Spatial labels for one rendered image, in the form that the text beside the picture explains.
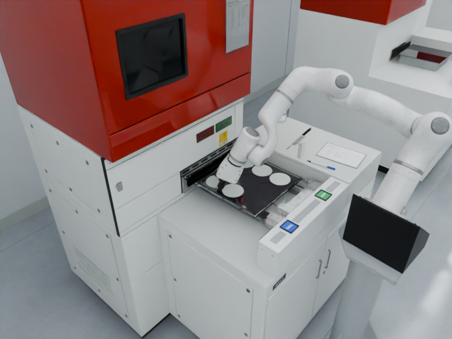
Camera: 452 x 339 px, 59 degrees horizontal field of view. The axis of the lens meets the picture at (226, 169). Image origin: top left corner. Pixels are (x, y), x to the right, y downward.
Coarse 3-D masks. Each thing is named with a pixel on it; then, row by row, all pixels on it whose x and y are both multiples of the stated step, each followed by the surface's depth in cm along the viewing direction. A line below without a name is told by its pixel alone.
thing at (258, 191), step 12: (276, 168) 199; (204, 180) 191; (240, 180) 191; (252, 180) 191; (264, 180) 191; (216, 192) 184; (252, 192) 183; (264, 192) 184; (276, 192) 183; (240, 204) 176; (252, 204) 177; (264, 204) 176
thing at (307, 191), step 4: (308, 188) 189; (300, 192) 187; (304, 192) 187; (308, 192) 187; (296, 196) 184; (300, 196) 184; (304, 196) 184; (292, 200) 182; (296, 200) 182; (300, 200) 182; (288, 204) 180; (292, 204) 180; (296, 204) 180; (292, 208) 178; (280, 216) 173; (284, 216) 173; (268, 224) 169; (268, 228) 171
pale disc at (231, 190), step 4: (228, 184) 188; (232, 184) 188; (236, 184) 188; (224, 188) 186; (228, 188) 186; (232, 188) 186; (236, 188) 186; (240, 188) 186; (224, 192) 183; (228, 192) 183; (232, 192) 183; (236, 192) 183; (240, 192) 183; (232, 196) 181; (236, 196) 181
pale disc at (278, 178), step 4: (272, 176) 194; (276, 176) 194; (280, 176) 194; (284, 176) 194; (288, 176) 194; (272, 180) 191; (276, 180) 191; (280, 180) 191; (284, 180) 191; (288, 180) 191; (276, 184) 189; (280, 184) 189; (284, 184) 189
